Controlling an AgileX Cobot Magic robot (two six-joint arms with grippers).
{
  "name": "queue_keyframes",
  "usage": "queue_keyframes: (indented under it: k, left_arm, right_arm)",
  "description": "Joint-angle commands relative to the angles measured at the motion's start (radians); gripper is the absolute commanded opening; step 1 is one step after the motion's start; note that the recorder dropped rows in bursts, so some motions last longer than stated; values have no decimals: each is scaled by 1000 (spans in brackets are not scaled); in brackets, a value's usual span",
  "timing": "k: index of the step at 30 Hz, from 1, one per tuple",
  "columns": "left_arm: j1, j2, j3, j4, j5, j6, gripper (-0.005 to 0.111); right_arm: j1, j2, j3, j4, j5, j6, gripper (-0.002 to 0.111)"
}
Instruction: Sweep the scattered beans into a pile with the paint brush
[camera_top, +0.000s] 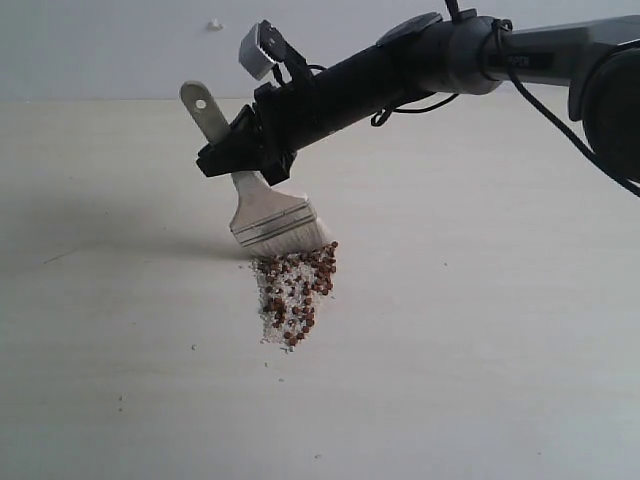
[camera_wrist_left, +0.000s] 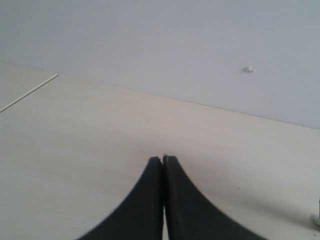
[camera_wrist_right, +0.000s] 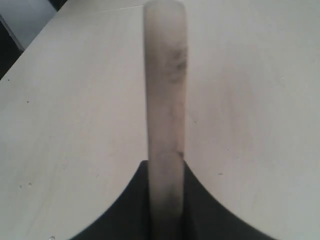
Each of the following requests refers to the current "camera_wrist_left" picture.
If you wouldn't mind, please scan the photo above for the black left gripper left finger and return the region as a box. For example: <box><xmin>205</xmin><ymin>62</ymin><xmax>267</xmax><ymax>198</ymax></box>
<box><xmin>80</xmin><ymin>156</ymin><xmax>164</xmax><ymax>240</ymax></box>

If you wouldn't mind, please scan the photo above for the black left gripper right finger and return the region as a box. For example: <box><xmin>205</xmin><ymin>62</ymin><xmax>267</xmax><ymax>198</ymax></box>
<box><xmin>162</xmin><ymin>155</ymin><xmax>264</xmax><ymax>240</ymax></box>

